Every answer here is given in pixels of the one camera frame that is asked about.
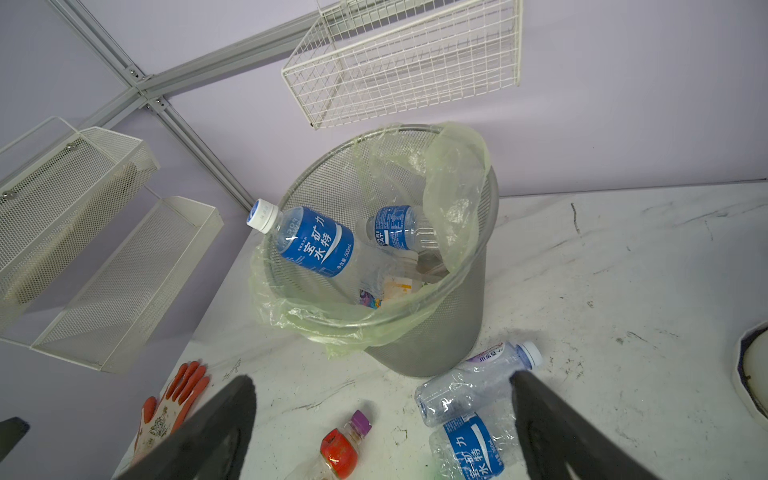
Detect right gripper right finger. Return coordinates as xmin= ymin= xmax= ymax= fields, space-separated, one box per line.
xmin=509 ymin=371 xmax=656 ymax=479

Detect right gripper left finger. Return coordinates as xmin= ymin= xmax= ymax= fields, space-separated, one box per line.
xmin=117 ymin=375 xmax=257 ymax=479

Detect red cap small bottle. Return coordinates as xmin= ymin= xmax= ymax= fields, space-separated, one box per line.
xmin=287 ymin=410 xmax=371 ymax=480

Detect beige label small bottle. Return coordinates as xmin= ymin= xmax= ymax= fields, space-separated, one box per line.
xmin=380 ymin=276 xmax=423 ymax=302

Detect clear bottle near bin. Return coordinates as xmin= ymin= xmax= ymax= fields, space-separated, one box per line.
xmin=414 ymin=341 xmax=543 ymax=428

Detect grey bin with green liner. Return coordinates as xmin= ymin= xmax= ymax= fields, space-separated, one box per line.
xmin=251 ymin=122 xmax=499 ymax=377

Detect orange work glove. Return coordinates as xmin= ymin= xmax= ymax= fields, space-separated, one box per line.
xmin=131 ymin=361 xmax=210 ymax=464

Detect blue label water bottle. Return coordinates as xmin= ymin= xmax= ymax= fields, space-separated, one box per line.
xmin=429 ymin=401 xmax=523 ymax=480

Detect potted green plant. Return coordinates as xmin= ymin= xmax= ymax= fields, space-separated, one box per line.
xmin=731 ymin=322 xmax=767 ymax=430

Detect beige cloth in shelf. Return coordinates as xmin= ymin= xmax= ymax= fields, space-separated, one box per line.
xmin=1 ymin=163 xmax=138 ymax=305

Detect white two-tier mesh shelf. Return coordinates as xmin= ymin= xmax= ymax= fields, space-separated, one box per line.
xmin=1 ymin=117 xmax=223 ymax=374

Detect white wire wall basket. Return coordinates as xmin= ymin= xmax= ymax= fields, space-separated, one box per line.
xmin=281 ymin=0 xmax=524 ymax=129

